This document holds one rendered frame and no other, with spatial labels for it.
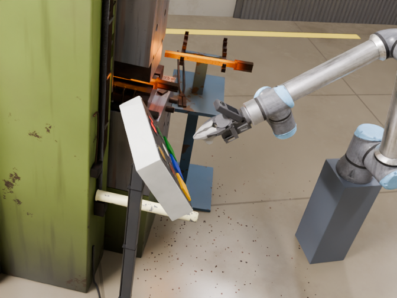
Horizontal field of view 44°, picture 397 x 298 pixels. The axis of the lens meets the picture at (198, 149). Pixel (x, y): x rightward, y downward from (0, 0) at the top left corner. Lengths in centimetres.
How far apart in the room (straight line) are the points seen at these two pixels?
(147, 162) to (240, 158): 204
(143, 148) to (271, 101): 52
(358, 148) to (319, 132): 149
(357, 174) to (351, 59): 72
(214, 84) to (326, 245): 108
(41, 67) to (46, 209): 70
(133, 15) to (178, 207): 72
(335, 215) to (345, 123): 163
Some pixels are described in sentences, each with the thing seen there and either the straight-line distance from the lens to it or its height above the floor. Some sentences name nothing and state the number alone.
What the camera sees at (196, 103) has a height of 71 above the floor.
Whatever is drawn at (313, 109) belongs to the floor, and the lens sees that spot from 422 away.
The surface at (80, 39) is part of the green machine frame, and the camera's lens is 167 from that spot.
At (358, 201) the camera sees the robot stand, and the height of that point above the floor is 49.
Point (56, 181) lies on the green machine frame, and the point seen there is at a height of 72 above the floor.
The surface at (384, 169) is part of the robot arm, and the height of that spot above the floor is 82.
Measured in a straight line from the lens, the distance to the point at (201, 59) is 247.
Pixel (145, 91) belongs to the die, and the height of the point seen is 99.
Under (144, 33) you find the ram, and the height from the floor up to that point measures 130.
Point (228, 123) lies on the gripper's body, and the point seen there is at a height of 114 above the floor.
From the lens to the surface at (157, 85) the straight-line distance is 217.
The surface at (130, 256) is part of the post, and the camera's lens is 202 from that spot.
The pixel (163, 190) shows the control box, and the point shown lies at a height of 107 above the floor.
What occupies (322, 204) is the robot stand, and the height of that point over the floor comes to 38.
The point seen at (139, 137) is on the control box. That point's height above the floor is 118.
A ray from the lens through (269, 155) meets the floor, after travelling 356.
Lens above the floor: 214
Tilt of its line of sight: 38 degrees down
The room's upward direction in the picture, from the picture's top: 11 degrees clockwise
